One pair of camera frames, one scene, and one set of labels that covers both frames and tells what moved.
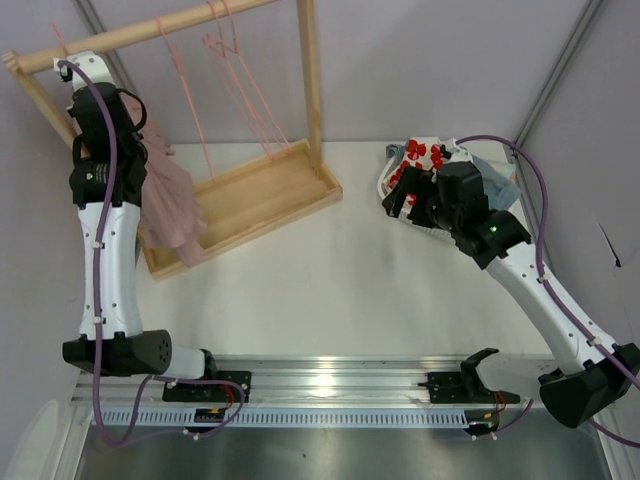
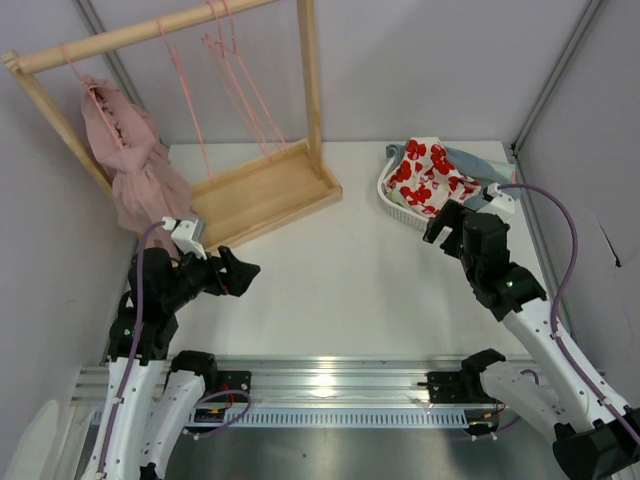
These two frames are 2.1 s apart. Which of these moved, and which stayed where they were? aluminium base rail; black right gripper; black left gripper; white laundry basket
Moved: black left gripper; black right gripper
Stayed: white laundry basket; aluminium base rail
